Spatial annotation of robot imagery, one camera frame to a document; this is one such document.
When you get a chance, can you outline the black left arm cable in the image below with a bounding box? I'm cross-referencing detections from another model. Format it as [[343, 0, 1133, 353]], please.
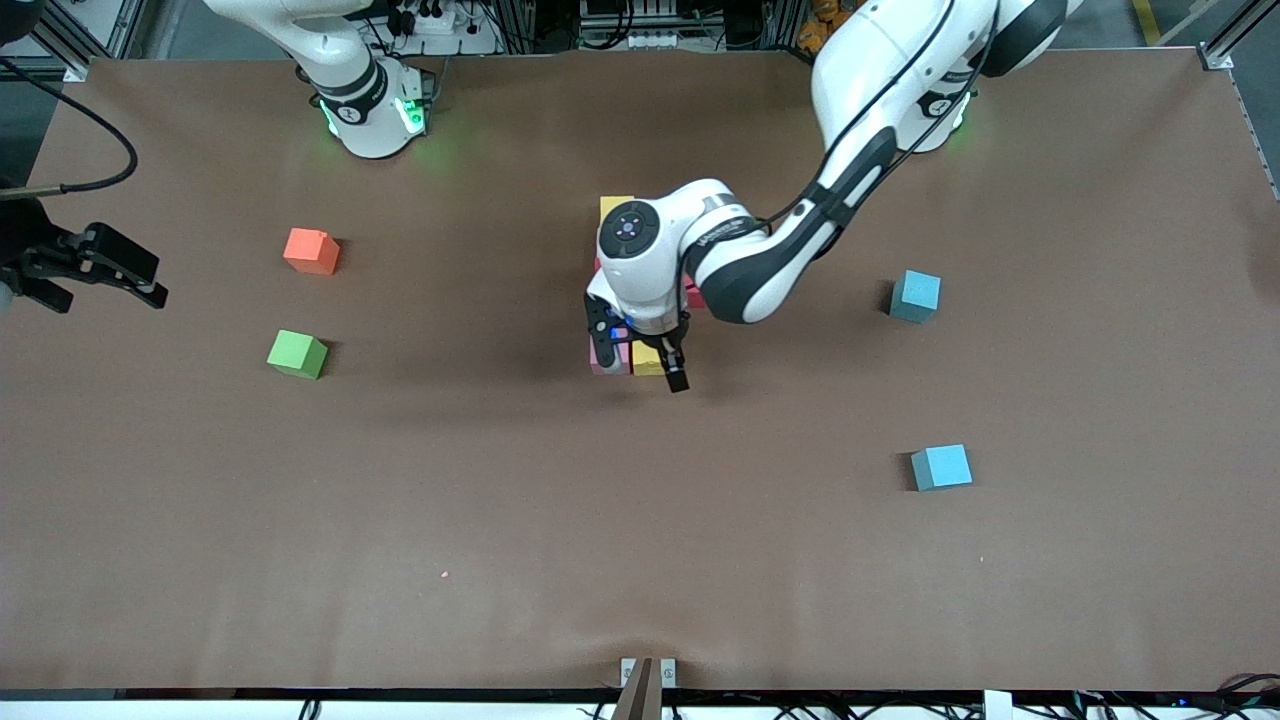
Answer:
[[680, 0, 1001, 301]]

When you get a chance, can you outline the blue foam block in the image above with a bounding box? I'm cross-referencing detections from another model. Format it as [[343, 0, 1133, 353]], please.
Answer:
[[889, 269, 943, 324], [909, 444, 975, 493]]

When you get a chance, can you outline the orange foam block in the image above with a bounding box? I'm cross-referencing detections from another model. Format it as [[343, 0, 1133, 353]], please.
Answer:
[[282, 228, 341, 276]]

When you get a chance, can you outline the white table edge strip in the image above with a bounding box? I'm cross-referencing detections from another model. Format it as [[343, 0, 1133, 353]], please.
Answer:
[[0, 697, 1280, 720]]

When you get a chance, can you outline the black cable bundle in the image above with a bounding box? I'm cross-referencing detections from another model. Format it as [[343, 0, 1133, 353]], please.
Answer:
[[1185, 672, 1280, 713]]

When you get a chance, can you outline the small metal bracket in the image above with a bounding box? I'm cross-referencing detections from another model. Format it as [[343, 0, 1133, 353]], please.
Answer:
[[619, 657, 678, 691]]

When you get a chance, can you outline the table cover sheet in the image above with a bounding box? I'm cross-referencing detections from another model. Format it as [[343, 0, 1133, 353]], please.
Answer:
[[0, 50, 1280, 693]]

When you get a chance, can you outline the grey metal rack device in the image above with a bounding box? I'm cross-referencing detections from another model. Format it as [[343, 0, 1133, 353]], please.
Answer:
[[578, 0, 683, 51]]

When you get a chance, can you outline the aluminium table edge rail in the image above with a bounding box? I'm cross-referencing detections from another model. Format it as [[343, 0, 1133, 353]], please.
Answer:
[[1228, 68, 1280, 201]]

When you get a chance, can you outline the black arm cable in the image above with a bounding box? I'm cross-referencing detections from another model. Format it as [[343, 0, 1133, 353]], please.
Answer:
[[680, 0, 1001, 301], [0, 55, 139, 197]]

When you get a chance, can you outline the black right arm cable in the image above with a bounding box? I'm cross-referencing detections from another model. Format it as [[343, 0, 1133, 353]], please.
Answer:
[[0, 55, 139, 197]]

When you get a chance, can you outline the green foam block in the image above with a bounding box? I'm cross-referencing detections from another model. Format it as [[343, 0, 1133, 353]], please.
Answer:
[[266, 329, 328, 380]]

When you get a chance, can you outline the pile of orange objects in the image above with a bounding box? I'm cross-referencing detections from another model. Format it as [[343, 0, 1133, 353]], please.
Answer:
[[797, 0, 856, 56]]

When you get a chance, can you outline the aluminium frame profile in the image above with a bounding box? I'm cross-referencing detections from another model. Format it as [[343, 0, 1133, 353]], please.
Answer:
[[1195, 0, 1280, 71], [25, 0, 151, 83]]

